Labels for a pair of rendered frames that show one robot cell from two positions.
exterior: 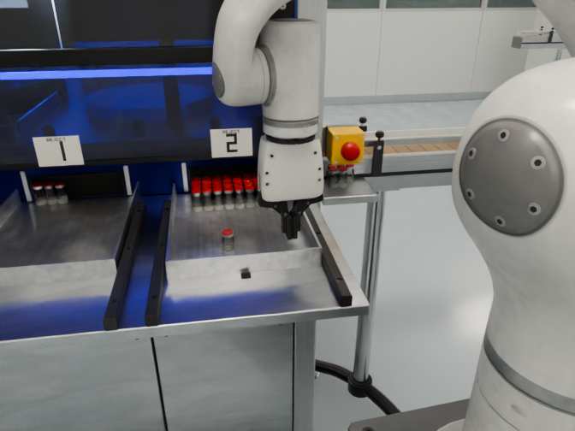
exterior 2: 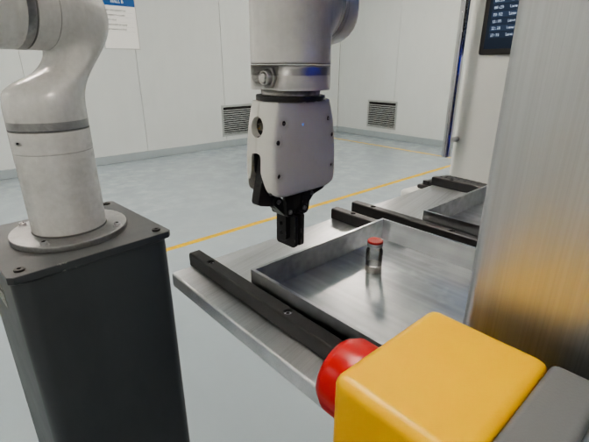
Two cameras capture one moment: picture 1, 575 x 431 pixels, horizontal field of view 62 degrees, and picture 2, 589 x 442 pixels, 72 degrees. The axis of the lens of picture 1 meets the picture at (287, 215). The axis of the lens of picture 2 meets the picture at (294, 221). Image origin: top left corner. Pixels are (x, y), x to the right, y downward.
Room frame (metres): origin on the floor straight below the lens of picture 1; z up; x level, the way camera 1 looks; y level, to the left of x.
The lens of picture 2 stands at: (1.09, -0.25, 1.14)
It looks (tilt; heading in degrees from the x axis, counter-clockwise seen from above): 21 degrees down; 148
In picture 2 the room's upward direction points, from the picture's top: straight up
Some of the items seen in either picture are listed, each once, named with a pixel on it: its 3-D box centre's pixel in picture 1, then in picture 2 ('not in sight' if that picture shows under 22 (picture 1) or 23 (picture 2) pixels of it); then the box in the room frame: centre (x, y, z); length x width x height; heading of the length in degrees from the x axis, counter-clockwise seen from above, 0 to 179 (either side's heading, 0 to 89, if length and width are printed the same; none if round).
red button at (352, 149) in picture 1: (349, 150); (363, 386); (0.98, -0.13, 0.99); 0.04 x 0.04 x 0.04; 9
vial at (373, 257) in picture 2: (228, 243); (373, 256); (0.74, 0.11, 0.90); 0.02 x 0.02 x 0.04
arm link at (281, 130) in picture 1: (292, 124); (288, 80); (0.71, -0.01, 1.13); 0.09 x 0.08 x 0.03; 102
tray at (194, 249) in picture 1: (237, 219); (436, 299); (0.85, 0.10, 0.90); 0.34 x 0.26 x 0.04; 10
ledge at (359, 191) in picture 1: (342, 188); not in sight; (1.07, -0.13, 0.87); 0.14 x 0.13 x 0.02; 9
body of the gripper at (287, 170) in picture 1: (290, 163); (290, 139); (0.71, 0.00, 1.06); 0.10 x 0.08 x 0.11; 102
